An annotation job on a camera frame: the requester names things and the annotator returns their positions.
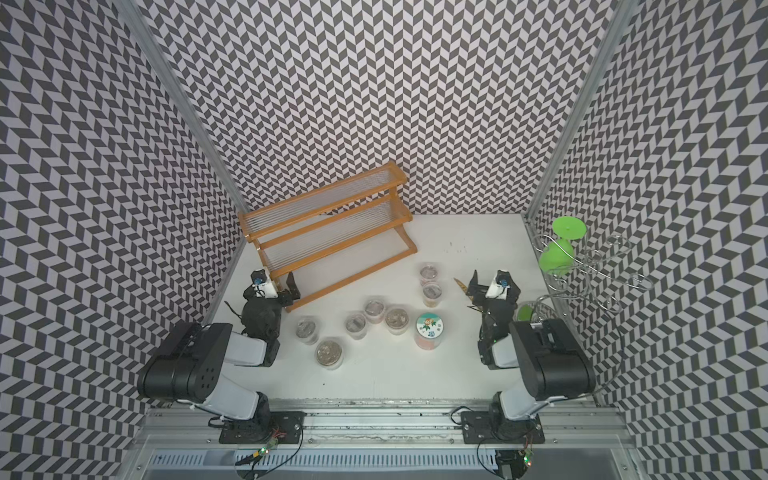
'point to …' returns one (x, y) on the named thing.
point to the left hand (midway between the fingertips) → (276, 276)
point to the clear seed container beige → (397, 321)
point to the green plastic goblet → (558, 256)
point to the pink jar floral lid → (429, 328)
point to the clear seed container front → (329, 354)
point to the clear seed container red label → (356, 325)
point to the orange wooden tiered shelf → (333, 233)
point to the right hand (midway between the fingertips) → (490, 277)
